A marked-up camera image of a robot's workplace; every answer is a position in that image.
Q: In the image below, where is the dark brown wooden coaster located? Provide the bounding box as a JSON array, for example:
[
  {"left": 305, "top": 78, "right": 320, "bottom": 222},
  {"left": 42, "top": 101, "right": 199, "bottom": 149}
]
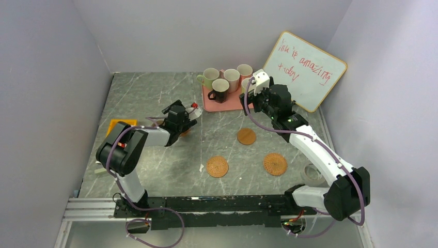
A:
[{"left": 180, "top": 129, "right": 190, "bottom": 137}]

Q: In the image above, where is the light wooden coaster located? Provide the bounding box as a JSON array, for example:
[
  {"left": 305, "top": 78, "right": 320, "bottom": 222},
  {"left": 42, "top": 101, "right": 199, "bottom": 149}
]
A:
[{"left": 237, "top": 128, "right": 256, "bottom": 145}]

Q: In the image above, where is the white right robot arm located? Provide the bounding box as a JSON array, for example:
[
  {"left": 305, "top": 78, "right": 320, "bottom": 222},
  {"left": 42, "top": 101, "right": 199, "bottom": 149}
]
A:
[{"left": 239, "top": 71, "right": 370, "bottom": 226}]

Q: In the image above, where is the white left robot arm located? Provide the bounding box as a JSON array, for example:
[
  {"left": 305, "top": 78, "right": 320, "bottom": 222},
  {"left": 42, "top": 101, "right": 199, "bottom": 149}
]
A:
[{"left": 96, "top": 100, "right": 202, "bottom": 217}]

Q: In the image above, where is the green mug front right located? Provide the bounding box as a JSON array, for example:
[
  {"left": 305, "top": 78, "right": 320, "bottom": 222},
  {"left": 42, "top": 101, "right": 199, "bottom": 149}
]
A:
[{"left": 241, "top": 77, "right": 256, "bottom": 94}]

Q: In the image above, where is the green mug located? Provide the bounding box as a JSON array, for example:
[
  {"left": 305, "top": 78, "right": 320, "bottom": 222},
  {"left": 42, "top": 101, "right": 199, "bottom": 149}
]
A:
[
  {"left": 196, "top": 68, "right": 220, "bottom": 90},
  {"left": 241, "top": 77, "right": 256, "bottom": 94}
]

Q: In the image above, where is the pink serving tray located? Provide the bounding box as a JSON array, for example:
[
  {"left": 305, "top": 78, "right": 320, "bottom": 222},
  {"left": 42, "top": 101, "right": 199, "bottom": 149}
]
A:
[{"left": 201, "top": 86, "right": 243, "bottom": 112}]

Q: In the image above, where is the pink mug back right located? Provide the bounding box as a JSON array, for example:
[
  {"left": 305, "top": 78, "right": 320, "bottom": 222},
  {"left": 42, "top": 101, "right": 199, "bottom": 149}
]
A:
[{"left": 237, "top": 64, "right": 253, "bottom": 83}]

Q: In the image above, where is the pink mug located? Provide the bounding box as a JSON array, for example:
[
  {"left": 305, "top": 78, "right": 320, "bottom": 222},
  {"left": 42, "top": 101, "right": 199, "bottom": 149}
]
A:
[
  {"left": 223, "top": 69, "right": 240, "bottom": 93},
  {"left": 237, "top": 64, "right": 253, "bottom": 83}
]

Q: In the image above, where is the pink mug centre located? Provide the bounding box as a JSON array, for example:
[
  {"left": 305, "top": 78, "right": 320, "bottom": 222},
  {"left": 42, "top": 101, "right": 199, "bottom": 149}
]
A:
[{"left": 223, "top": 69, "right": 240, "bottom": 93}]

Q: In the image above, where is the black mug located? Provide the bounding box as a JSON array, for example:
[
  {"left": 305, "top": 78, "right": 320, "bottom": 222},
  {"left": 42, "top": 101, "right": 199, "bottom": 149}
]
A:
[{"left": 207, "top": 79, "right": 229, "bottom": 103}]

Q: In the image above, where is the yellow plastic bin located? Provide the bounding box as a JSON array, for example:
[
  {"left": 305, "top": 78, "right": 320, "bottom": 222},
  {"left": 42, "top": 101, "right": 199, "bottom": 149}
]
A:
[{"left": 106, "top": 119, "right": 138, "bottom": 136}]

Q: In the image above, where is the green mug back left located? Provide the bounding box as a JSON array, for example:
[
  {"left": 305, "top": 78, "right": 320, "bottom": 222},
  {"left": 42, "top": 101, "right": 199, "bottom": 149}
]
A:
[{"left": 196, "top": 68, "right": 220, "bottom": 90}]

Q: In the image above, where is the whiteboard with red writing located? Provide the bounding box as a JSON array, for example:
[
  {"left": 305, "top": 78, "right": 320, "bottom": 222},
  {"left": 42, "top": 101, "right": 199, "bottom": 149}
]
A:
[{"left": 262, "top": 31, "right": 348, "bottom": 113}]

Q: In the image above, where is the clear tape roll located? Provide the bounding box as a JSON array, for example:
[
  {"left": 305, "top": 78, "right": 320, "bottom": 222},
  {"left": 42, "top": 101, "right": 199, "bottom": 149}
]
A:
[{"left": 300, "top": 164, "right": 325, "bottom": 187}]

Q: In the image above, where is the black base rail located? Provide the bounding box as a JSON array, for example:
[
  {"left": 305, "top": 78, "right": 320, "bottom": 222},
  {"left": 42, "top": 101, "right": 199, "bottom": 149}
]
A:
[{"left": 114, "top": 194, "right": 316, "bottom": 230}]

